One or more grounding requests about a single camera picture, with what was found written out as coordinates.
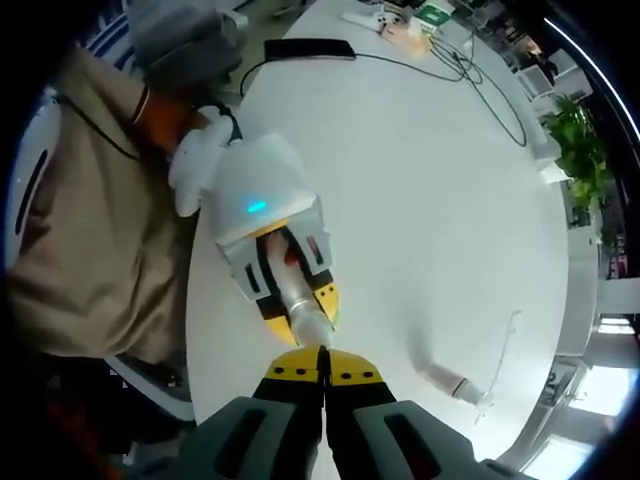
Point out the white pump bottle red label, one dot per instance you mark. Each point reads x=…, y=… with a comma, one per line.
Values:
x=450, y=382

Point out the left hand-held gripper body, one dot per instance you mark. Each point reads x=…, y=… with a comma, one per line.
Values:
x=260, y=175

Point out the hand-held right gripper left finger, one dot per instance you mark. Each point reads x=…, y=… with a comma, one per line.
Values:
x=250, y=435

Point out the person's right hand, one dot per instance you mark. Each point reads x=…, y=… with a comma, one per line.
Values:
x=327, y=462

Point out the white office chair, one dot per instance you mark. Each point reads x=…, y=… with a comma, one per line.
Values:
x=537, y=82

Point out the white chest device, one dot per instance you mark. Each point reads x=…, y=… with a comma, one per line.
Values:
x=30, y=175

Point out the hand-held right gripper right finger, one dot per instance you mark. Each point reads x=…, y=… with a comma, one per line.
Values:
x=415, y=440

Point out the grey chair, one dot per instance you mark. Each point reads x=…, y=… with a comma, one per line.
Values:
x=185, y=45

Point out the light wooden block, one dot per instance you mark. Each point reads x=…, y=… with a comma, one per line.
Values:
x=407, y=40

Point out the black rectangular pad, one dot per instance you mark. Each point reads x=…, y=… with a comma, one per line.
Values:
x=310, y=50

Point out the long curved ceiling light strip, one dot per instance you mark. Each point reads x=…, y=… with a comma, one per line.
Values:
x=595, y=62

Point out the green white box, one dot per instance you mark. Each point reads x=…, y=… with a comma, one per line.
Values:
x=434, y=14

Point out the potted green plant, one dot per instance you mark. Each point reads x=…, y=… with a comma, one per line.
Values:
x=580, y=150

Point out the white handheld device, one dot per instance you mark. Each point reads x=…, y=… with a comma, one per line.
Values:
x=372, y=20

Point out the clear pump bottle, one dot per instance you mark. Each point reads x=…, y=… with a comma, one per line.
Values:
x=305, y=315

